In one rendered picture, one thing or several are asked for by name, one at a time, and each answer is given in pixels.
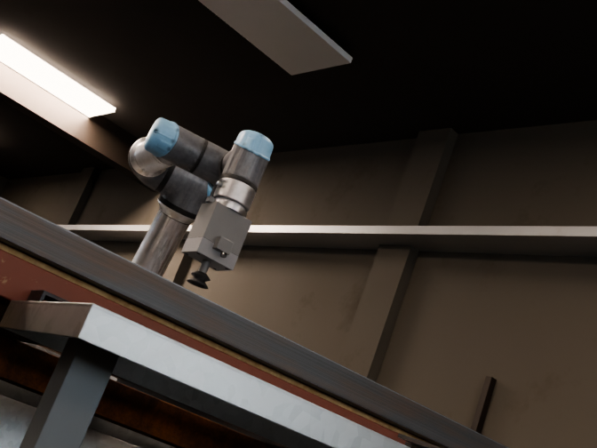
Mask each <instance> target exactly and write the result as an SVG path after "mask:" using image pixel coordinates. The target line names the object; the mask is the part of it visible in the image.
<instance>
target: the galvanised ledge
mask: <svg viewBox="0 0 597 448"><path fill-rule="evenodd" d="M0 395H3V396H7V397H10V398H12V399H14V400H17V401H20V402H22V403H24V404H28V405H31V406H33V407H35V408H37V406H38V405H39V403H40V401H41V398H42V396H40V395H38V394H36V393H34V392H31V391H28V390H26V389H24V388H20V387H17V386H15V385H13V384H11V383H8V382H6V381H3V380H0ZM89 428H91V429H94V430H97V431H99V432H101V433H104V434H106V435H109V436H112V437H115V438H117V439H120V440H123V441H125V442H127V443H130V444H134V445H137V446H138V447H141V448H176V447H173V446H171V445H168V444H165V443H162V442H160V441H157V440H155V439H153V438H150V437H148V436H144V435H142V434H139V433H137V432H134V431H132V430H129V429H127V428H123V427H121V426H118V425H116V424H114V423H111V422H109V421H106V420H103V419H100V418H98V417H95V416H93V418H92V422H91V424H90V426H89Z"/></svg>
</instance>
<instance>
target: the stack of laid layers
mask: <svg viewBox="0 0 597 448"><path fill-rule="evenodd" d="M0 242H3V243H5V244H8V245H10V246H11V247H13V248H16V249H18V250H20V251H22V252H24V253H26V254H29V255H31V256H33V257H35V258H37V259H39V260H41V261H44V262H46V263H48V264H50V265H52V266H54V267H55V268H59V269H61V270H63V271H65V272H67V273H69V274H71V275H73V276H76V277H78V278H80V279H82V280H84V281H86V282H88V283H90V284H93V285H95V286H98V287H99V288H101V289H103V290H105V291H107V292H111V293H113V294H114V295H116V296H118V297H120V298H122V299H125V300H128V301H129V302H131V303H133V304H135V305H137V306H140V307H142V308H144V309H146V310H148V311H150V312H153V313H155V314H157V315H159V316H161V317H163V318H166V319H168V320H170V321H172V322H173V323H175V324H179V325H181V326H183V327H185V328H187V329H188V330H190V331H193V332H196V333H198V334H200V335H202V336H204V337H206V338H208V339H210V340H213V341H215V342H217V343H219V344H221V345H223V346H225V347H227V348H230V349H232V350H234V351H236V352H238V353H240V354H242V355H244V356H247V357H249V358H251V359H253V360H255V361H257V362H259V363H262V364H264V365H266V366H268V367H270V368H272V369H275V370H277V371H278V372H281V373H283V374H285V375H288V376H290V377H292V378H293V379H295V380H298V381H301V382H303V383H305V384H307V385H308V386H310V387H312V388H316V389H318V390H320V391H322V392H323V393H325V394H327V395H330V396H333V397H335V398H337V399H338V400H340V401H343V402H345V403H347V404H350V405H352V406H353V407H356V408H358V409H360V410H362V411H364V412H367V413H369V414H371V415H373V416H375V417H377V418H379V419H381V420H384V421H386V422H388V423H390V424H392V425H394V426H396V427H398V428H401V429H403V430H405V431H407V432H410V433H411V434H413V435H415V436H418V437H420V438H422V439H425V440H426V441H428V442H430V443H432V444H435V445H438V446H440V447H441V448H507V447H505V446H503V445H502V444H499V443H497V442H495V441H493V440H491V439H489V438H487V437H486V436H483V435H481V434H479V433H477V432H475V431H473V430H471V429H469V428H466V427H464V426H462V425H460V424H458V423H456V422H455V421H453V420H450V419H448V418H446V417H444V416H442V415H441V414H439V413H437V412H434V411H432V410H430V409H428V408H426V407H425V406H423V405H421V404H418V403H416V402H414V401H411V400H409V399H408V398H406V397H404V396H401V395H399V394H397V393H395V392H393V391H392V390H390V389H388V388H385V387H383V386H381V385H379V384H378V383H376V382H374V381H372V380H369V379H367V378H365V377H363V376H362V375H360V374H358V373H356V372H352V371H350V370H348V369H347V368H345V367H343V366H341V365H339V364H336V363H334V362H332V361H331V360H329V359H327V358H325V357H323V356H320V355H318V354H316V353H315V352H313V351H311V350H309V349H307V348H304V347H302V346H300V345H299V344H297V343H295V342H292V341H290V340H287V339H285V338H284V337H282V336H280V335H278V334H276V333H274V332H271V331H269V330H268V329H266V328H264V327H262V326H260V325H258V324H255V323H253V322H252V321H250V320H248V319H246V318H244V317H242V316H239V315H237V314H236V313H233V312H231V311H229V310H227V309H225V308H222V307H221V306H219V305H217V304H215V303H213V302H211V301H209V300H207V299H205V298H203V297H201V296H199V295H197V294H195V293H193V292H191V291H189V290H187V289H185V288H183V287H181V286H179V285H177V284H174V283H172V282H170V281H168V280H166V279H164V278H162V277H160V276H158V275H156V274H154V273H152V272H150V271H148V270H146V269H144V268H142V267H140V266H138V265H136V264H134V263H132V262H130V261H128V260H126V259H124V258H122V257H120V256H118V255H116V254H113V253H112V252H109V251H107V250H105V249H103V248H101V247H99V246H97V245H96V244H93V243H91V242H89V241H87V240H85V239H83V238H81V237H80V236H77V235H75V234H73V233H71V232H69V231H67V230H65V229H64V228H61V227H59V226H57V225H54V224H52V223H50V222H49V221H47V220H44V219H42V218H40V217H38V216H36V215H35V214H33V213H31V212H28V211H26V210H24V209H22V208H20V207H19V206H17V205H15V204H12V203H10V202H8V201H6V200H4V199H3V198H1V197H0Z"/></svg>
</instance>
